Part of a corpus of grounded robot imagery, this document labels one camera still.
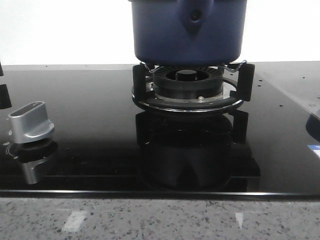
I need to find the black gas burner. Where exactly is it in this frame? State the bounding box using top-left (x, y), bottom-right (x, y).
top-left (153, 66), bottom-right (223, 99)

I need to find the black glass cooktop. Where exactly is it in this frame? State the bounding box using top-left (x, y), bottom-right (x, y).
top-left (0, 62), bottom-right (320, 200)

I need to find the black pan support grate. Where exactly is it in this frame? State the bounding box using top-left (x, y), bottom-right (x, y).
top-left (132, 61), bottom-right (255, 114)

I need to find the dark blue saucepan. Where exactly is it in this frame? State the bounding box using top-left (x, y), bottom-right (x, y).
top-left (130, 0), bottom-right (247, 67)

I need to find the silver stove knob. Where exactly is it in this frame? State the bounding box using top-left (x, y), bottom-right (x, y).
top-left (8, 101), bottom-right (55, 144)

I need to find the black left burner grate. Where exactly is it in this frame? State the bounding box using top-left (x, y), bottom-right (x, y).
top-left (0, 61), bottom-right (13, 110)

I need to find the blue cooktop sticker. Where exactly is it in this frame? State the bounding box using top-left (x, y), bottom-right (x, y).
top-left (308, 144), bottom-right (320, 158)

